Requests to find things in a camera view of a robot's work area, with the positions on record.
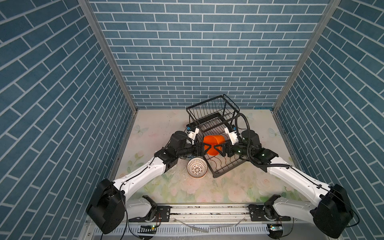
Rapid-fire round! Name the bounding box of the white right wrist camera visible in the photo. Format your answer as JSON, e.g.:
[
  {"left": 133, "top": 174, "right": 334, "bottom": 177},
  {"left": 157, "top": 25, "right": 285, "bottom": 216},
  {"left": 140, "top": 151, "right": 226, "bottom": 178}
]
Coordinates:
[{"left": 224, "top": 126, "right": 239, "bottom": 146}]

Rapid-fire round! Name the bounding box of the aluminium right corner post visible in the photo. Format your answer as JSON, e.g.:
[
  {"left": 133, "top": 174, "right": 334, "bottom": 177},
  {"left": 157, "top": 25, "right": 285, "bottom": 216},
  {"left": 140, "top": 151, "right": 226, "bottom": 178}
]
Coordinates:
[{"left": 272, "top": 0, "right": 341, "bottom": 115}]

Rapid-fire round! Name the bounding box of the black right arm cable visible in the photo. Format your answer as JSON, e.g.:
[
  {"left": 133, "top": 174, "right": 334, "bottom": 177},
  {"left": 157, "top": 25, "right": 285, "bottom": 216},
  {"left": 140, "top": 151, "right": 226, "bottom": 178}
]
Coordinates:
[{"left": 234, "top": 112, "right": 292, "bottom": 169}]

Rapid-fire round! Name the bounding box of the aluminium corner post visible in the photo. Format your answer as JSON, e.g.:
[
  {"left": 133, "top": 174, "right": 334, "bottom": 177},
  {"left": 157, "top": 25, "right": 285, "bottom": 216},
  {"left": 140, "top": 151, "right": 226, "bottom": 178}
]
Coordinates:
[
  {"left": 78, "top": 0, "right": 138, "bottom": 115},
  {"left": 272, "top": 0, "right": 341, "bottom": 115}
]

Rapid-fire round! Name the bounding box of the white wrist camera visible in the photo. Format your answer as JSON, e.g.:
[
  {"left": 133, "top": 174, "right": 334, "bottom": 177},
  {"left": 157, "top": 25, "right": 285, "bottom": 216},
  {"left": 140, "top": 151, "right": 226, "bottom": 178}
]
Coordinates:
[
  {"left": 224, "top": 126, "right": 239, "bottom": 146},
  {"left": 187, "top": 127, "right": 200, "bottom": 145}
]

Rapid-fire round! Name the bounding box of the orange plastic bowl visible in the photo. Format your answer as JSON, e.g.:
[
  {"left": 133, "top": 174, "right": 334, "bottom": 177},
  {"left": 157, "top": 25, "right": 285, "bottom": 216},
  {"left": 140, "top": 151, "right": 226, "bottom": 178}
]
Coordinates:
[{"left": 203, "top": 135, "right": 226, "bottom": 156}]

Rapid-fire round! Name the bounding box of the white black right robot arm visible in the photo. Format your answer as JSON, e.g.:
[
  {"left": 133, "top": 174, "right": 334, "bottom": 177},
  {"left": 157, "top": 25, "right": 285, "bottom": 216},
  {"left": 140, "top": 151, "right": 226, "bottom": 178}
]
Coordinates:
[{"left": 204, "top": 130, "right": 356, "bottom": 239}]

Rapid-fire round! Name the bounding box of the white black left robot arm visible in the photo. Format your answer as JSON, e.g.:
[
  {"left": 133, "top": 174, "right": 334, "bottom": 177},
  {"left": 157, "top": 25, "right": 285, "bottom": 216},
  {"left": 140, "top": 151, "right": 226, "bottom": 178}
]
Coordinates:
[{"left": 86, "top": 131, "right": 212, "bottom": 235}]

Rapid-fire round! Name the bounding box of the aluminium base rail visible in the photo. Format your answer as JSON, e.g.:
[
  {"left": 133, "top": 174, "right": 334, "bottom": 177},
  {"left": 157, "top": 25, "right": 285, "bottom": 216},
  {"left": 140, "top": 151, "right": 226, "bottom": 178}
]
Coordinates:
[{"left": 85, "top": 202, "right": 327, "bottom": 240}]

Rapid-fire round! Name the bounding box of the aluminium left corner post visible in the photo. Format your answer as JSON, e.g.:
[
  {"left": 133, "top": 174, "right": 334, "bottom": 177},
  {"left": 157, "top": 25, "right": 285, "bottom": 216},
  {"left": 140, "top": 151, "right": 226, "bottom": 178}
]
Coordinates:
[{"left": 78, "top": 0, "right": 138, "bottom": 115}]

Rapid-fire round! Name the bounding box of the black wire dish rack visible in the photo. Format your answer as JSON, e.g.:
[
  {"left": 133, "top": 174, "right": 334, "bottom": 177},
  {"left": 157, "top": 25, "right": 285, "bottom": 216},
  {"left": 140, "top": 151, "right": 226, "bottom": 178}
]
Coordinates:
[{"left": 186, "top": 95, "right": 246, "bottom": 178}]

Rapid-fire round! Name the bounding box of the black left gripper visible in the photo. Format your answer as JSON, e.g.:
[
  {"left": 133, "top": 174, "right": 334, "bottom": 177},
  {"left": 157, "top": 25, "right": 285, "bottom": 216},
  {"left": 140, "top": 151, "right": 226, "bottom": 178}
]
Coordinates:
[{"left": 175, "top": 140, "right": 212, "bottom": 159}]

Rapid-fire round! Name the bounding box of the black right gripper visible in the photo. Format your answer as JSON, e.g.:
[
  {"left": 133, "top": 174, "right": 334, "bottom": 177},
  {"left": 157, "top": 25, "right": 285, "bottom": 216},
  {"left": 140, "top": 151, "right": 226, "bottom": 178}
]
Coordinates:
[{"left": 214, "top": 137, "right": 253, "bottom": 159}]

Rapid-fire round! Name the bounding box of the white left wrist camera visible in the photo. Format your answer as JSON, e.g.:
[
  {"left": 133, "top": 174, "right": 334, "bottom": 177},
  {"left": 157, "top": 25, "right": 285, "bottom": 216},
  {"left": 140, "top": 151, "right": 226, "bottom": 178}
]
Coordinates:
[{"left": 187, "top": 127, "right": 200, "bottom": 145}]

